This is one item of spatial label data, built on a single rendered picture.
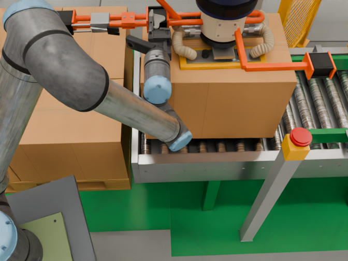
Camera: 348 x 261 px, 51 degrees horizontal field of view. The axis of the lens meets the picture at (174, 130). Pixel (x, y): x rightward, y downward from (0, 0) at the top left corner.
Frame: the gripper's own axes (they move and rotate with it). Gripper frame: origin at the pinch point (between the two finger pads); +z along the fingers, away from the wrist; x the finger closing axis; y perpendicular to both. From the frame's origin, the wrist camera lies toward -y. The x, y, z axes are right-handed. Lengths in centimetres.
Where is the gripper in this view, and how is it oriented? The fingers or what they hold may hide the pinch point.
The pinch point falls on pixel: (150, 19)
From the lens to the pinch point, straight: 145.9
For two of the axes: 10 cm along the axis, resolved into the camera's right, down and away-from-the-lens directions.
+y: 10.0, -0.2, 0.4
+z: -0.4, -8.3, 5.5
